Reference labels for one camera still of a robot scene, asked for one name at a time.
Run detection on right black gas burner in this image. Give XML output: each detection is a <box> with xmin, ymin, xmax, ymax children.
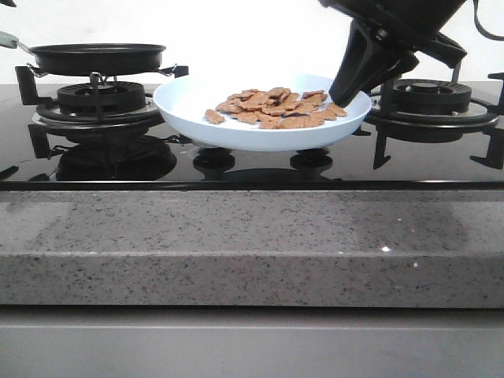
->
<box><xmin>365</xmin><ymin>79</ymin><xmax>499</xmax><ymax>133</ymax></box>

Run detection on light blue plate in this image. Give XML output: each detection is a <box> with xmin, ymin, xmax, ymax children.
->
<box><xmin>153</xmin><ymin>72</ymin><xmax>372</xmax><ymax>152</ymax></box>

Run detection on black cable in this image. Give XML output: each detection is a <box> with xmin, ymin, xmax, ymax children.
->
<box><xmin>471</xmin><ymin>0</ymin><xmax>504</xmax><ymax>42</ymax></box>

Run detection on black frying pan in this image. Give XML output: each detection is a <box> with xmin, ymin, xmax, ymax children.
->
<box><xmin>1</xmin><ymin>32</ymin><xmax>166</xmax><ymax>76</ymax></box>

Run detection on black gas burner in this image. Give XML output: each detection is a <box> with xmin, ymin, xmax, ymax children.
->
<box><xmin>365</xmin><ymin>79</ymin><xmax>499</xmax><ymax>133</ymax></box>
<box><xmin>33</xmin><ymin>81</ymin><xmax>162</xmax><ymax>130</ymax></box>

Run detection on right black pan support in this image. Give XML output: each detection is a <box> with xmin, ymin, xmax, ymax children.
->
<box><xmin>365</xmin><ymin>79</ymin><xmax>503</xmax><ymax>169</ymax></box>

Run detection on black glass gas hob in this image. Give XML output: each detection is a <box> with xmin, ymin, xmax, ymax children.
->
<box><xmin>1</xmin><ymin>85</ymin><xmax>503</xmax><ymax>191</ymax></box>

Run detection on silver stove knob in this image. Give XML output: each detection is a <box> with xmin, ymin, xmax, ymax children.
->
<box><xmin>297</xmin><ymin>148</ymin><xmax>329</xmax><ymax>156</ymax></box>
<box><xmin>198</xmin><ymin>147</ymin><xmax>231</xmax><ymax>154</ymax></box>

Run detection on right silver stove knob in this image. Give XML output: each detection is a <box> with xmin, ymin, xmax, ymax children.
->
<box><xmin>297</xmin><ymin>148</ymin><xmax>329</xmax><ymax>156</ymax></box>

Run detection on left black gas burner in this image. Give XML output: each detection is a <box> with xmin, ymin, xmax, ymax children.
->
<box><xmin>33</xmin><ymin>81</ymin><xmax>162</xmax><ymax>130</ymax></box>

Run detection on left silver stove knob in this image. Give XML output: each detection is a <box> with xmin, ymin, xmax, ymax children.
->
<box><xmin>198</xmin><ymin>147</ymin><xmax>231</xmax><ymax>154</ymax></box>

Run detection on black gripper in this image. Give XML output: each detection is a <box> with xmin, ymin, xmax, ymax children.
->
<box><xmin>320</xmin><ymin>1</ymin><xmax>466</xmax><ymax>107</ymax></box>

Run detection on grey cabinet front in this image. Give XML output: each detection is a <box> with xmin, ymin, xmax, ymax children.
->
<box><xmin>1</xmin><ymin>306</ymin><xmax>503</xmax><ymax>377</ymax></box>

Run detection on brown meat pieces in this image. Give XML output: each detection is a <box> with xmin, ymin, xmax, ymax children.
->
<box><xmin>204</xmin><ymin>87</ymin><xmax>347</xmax><ymax>130</ymax></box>

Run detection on wire pan reducer ring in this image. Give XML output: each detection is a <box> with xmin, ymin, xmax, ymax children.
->
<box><xmin>28</xmin><ymin>64</ymin><xmax>179</xmax><ymax>88</ymax></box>

